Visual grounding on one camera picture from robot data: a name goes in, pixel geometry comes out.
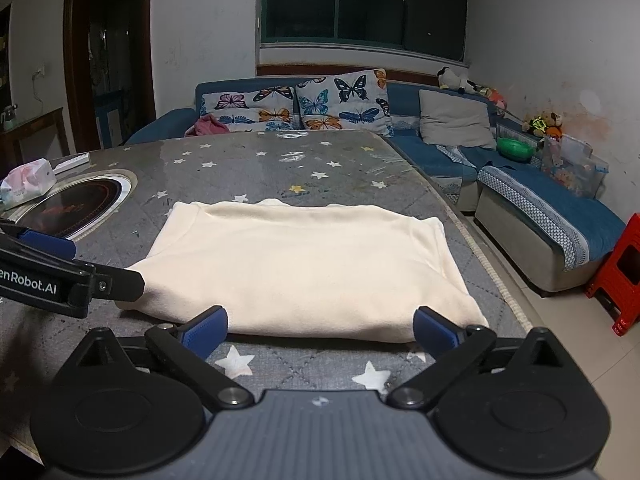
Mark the square butterfly print pillow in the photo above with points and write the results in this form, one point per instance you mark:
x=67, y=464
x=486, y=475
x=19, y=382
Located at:
x=345, y=100

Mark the wooden side table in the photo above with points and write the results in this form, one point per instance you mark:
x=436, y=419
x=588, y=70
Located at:
x=35, y=127

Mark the pastel soft tissue pack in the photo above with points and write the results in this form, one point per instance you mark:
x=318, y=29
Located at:
x=30, y=177

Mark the window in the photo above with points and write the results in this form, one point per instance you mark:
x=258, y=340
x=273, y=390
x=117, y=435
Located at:
x=360, y=5

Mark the wall socket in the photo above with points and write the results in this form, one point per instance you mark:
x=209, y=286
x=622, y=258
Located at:
x=39, y=72

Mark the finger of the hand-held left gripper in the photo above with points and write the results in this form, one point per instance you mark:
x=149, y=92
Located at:
x=50, y=246
x=120, y=285

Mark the blue sofa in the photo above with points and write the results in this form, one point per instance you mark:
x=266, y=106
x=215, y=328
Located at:
x=440, y=160

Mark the round black induction cooktop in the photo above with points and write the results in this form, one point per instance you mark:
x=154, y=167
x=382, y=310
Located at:
x=75, y=205

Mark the pink orange plush toy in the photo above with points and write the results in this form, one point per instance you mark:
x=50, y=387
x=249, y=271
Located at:
x=492, y=96

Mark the grey star-printed tablecloth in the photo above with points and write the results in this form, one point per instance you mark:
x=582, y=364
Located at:
x=300, y=170

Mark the grey pillow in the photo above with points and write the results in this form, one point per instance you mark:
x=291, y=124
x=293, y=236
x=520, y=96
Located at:
x=455, y=117

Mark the white remote control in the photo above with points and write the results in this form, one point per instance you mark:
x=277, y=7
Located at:
x=72, y=162

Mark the clear plastic storage box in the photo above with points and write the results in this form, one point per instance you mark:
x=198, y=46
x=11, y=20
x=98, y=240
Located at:
x=575, y=165

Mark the dark wooden door frame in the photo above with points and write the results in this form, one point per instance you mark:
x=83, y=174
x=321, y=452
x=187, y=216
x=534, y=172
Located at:
x=72, y=60

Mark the black and white plush toy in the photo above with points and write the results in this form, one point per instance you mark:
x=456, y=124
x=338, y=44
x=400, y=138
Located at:
x=452, y=79

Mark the brown orange plush toy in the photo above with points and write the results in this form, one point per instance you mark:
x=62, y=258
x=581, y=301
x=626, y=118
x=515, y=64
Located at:
x=554, y=125

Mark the wide butterfly print pillow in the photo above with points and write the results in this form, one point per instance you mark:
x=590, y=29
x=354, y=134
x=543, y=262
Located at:
x=240, y=105

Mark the red plastic stool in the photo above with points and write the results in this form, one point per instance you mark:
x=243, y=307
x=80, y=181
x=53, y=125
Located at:
x=620, y=270

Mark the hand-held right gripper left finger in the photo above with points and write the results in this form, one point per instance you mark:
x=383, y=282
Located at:
x=205, y=331

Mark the pink cloth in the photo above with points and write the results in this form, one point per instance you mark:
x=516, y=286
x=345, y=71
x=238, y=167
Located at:
x=207, y=126

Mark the blue and white box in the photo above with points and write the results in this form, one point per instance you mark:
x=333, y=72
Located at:
x=110, y=120

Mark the pale green kettle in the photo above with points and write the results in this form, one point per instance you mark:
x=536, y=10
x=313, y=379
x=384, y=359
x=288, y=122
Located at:
x=7, y=117

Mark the green black plush toy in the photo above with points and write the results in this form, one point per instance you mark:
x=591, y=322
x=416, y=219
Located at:
x=537, y=124

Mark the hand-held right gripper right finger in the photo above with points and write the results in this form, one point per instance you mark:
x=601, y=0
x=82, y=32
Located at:
x=437, y=332

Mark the cream shirt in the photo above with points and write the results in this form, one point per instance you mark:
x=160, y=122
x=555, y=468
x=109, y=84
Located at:
x=300, y=270

